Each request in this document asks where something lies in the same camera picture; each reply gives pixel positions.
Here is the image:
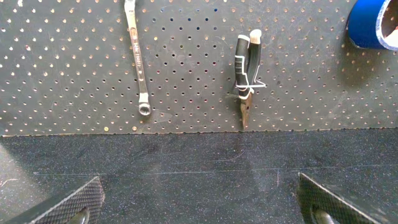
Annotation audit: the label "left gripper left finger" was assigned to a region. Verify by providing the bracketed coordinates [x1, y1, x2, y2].
[2, 175, 106, 224]

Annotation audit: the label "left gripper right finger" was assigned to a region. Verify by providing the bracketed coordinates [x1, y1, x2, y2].
[297, 172, 383, 224]

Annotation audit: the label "black and white pliers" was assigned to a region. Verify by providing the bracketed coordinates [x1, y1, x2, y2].
[233, 29, 264, 131]

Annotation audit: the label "wrench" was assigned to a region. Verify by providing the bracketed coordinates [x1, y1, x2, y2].
[123, 0, 152, 117]

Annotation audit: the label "roll of blue tape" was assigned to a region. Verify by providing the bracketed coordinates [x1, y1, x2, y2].
[346, 0, 398, 52]

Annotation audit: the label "black pegboard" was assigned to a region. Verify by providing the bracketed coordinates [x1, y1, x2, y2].
[0, 0, 398, 137]

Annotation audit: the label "metal hook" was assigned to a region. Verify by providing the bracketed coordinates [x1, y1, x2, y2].
[235, 79, 267, 90]

